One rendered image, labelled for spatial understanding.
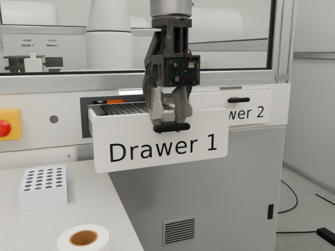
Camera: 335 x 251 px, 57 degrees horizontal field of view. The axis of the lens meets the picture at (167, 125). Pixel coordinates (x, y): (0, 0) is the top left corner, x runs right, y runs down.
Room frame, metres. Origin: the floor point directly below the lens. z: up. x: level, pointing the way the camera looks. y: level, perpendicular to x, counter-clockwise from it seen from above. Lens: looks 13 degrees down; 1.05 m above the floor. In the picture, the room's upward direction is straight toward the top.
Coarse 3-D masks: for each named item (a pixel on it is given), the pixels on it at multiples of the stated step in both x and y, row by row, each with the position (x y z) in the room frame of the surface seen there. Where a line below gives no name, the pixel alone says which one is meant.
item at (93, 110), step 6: (138, 102) 0.96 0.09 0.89; (162, 102) 0.98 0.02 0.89; (90, 108) 0.85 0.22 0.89; (96, 108) 0.91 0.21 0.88; (90, 114) 0.77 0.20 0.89; (96, 114) 0.90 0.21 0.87; (102, 114) 0.91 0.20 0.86; (90, 120) 0.78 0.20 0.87; (90, 126) 0.77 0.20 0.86; (90, 132) 0.78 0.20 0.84
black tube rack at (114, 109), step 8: (112, 104) 0.89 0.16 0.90; (120, 104) 0.88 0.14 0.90; (128, 104) 0.88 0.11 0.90; (136, 104) 0.89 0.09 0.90; (144, 104) 0.88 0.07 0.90; (112, 112) 0.76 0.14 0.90; (120, 112) 0.76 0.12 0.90; (128, 112) 0.77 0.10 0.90; (136, 112) 0.76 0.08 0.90; (144, 112) 0.76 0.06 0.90
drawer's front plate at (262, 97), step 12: (192, 96) 0.91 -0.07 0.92; (204, 96) 0.92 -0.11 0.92; (216, 96) 0.94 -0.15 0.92; (228, 96) 0.95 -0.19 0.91; (240, 96) 0.96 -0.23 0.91; (252, 96) 0.98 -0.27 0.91; (264, 96) 1.00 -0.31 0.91; (192, 108) 0.91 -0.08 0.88; (204, 108) 0.92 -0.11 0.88; (228, 108) 0.95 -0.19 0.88; (240, 108) 0.97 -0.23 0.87; (252, 108) 0.98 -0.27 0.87; (264, 108) 1.00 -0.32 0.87; (240, 120) 0.97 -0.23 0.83; (252, 120) 0.98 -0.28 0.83; (264, 120) 1.00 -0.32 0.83
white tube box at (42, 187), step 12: (36, 168) 0.64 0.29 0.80; (48, 168) 0.64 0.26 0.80; (60, 168) 0.65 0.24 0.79; (24, 180) 0.58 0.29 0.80; (36, 180) 0.58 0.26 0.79; (48, 180) 0.59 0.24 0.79; (60, 180) 0.58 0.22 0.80; (24, 192) 0.52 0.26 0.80; (36, 192) 0.53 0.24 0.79; (48, 192) 0.53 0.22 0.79; (60, 192) 0.54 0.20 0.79; (24, 204) 0.52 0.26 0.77; (36, 204) 0.53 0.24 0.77; (48, 204) 0.53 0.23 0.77; (60, 204) 0.54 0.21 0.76
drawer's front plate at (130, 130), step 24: (96, 120) 0.56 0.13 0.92; (120, 120) 0.57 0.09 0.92; (144, 120) 0.59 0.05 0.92; (168, 120) 0.61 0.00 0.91; (192, 120) 0.63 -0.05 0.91; (216, 120) 0.65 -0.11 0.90; (96, 144) 0.56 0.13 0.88; (144, 144) 0.59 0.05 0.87; (168, 144) 0.61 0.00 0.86; (216, 144) 0.65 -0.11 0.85; (96, 168) 0.56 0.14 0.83; (120, 168) 0.57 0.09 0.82
